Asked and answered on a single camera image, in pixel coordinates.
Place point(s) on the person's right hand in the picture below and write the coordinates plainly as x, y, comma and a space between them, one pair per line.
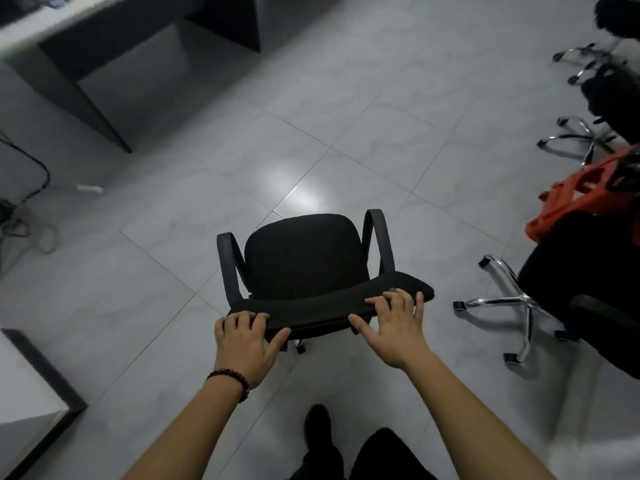
397, 334

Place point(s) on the person's left hand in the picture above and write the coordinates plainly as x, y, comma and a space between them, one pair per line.
242, 347

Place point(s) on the person's right little finger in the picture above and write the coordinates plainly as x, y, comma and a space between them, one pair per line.
419, 305

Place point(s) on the person's left middle finger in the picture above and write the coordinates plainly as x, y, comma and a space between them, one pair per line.
246, 318

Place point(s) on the person's right thumb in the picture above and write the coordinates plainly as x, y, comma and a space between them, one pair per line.
362, 327

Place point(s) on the person's left little finger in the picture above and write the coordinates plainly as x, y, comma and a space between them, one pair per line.
220, 325

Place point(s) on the person's right middle finger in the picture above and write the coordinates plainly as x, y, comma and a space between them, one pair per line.
395, 302

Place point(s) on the person's left thumb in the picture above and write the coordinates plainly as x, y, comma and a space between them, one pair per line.
278, 342

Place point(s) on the black office chair with armrests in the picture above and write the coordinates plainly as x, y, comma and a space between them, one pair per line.
300, 254

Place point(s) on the person's right forearm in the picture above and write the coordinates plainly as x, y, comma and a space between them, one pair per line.
475, 419

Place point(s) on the person's left forearm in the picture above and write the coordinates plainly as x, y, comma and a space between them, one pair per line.
190, 434

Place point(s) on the black shoe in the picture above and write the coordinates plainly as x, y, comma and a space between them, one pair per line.
318, 424

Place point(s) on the black trousers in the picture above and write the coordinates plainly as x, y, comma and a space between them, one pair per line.
385, 457

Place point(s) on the black office chair chrome base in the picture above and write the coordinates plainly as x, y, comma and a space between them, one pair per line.
607, 97
580, 274
617, 14

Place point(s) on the white power strip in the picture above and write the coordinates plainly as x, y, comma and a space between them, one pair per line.
90, 188

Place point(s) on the white desk with dark edge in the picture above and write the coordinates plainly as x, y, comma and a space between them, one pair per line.
25, 389

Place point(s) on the dark desk with light top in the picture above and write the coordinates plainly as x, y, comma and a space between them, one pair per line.
90, 39

